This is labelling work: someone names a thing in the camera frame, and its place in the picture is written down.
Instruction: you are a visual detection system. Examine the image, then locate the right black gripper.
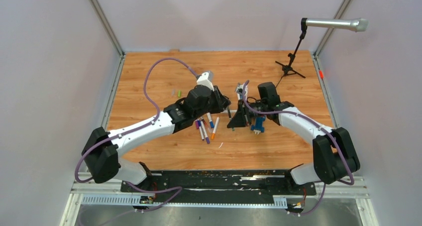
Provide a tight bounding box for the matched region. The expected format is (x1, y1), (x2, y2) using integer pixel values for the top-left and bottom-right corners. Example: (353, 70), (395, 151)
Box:
(227, 99), (267, 128)

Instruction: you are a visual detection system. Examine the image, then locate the dark green cap pen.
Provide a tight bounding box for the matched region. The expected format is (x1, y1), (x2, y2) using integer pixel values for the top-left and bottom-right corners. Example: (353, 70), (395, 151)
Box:
(226, 107), (235, 131)

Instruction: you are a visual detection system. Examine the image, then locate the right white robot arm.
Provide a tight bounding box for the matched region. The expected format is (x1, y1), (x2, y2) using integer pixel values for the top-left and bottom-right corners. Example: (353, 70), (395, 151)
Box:
(227, 82), (360, 195)

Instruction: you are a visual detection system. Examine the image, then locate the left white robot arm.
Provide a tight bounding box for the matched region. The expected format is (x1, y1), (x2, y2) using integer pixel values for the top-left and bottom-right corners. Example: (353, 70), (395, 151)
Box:
(81, 85), (231, 193)

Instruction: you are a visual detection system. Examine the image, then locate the blue red toy robot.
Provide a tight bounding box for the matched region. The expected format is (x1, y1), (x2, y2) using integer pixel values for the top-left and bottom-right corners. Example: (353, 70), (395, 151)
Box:
(250, 116), (266, 134)

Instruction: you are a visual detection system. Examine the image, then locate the navy cap marker lower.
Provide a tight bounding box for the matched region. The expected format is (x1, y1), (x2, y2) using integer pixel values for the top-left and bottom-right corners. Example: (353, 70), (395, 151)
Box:
(197, 120), (205, 141)

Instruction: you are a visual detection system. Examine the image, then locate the purple tip white marker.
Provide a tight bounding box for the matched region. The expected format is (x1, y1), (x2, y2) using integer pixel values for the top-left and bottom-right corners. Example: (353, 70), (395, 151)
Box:
(200, 120), (210, 144)

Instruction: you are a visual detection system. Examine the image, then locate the black microphone tripod stand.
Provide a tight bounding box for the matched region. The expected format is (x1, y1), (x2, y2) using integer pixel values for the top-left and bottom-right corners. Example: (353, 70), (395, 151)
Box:
(275, 18), (308, 87)

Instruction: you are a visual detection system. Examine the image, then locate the silver microphone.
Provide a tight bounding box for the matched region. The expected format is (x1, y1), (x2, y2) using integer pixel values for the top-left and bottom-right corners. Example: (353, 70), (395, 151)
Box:
(301, 18), (369, 32)

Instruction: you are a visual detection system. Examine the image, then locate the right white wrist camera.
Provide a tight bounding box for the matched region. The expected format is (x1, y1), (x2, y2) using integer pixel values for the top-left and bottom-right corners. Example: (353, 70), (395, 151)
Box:
(235, 83), (248, 99)

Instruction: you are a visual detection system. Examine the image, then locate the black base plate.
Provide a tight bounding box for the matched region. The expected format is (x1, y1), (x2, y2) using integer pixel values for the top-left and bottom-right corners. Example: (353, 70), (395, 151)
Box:
(138, 169), (317, 204)

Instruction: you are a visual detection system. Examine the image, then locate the grey slotted cable duct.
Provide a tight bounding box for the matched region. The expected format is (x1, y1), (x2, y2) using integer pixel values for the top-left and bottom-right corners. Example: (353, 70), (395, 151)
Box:
(81, 194), (288, 209)

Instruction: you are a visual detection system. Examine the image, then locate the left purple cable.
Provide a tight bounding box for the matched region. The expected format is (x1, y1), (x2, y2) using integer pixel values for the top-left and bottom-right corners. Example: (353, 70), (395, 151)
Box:
(74, 57), (200, 214)

